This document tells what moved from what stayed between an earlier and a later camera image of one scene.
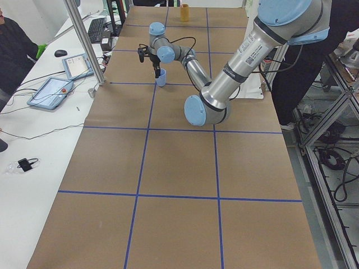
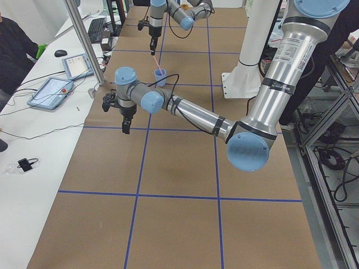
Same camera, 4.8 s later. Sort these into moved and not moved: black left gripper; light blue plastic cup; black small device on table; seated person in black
Moved: black left gripper
Not moved: light blue plastic cup; black small device on table; seated person in black
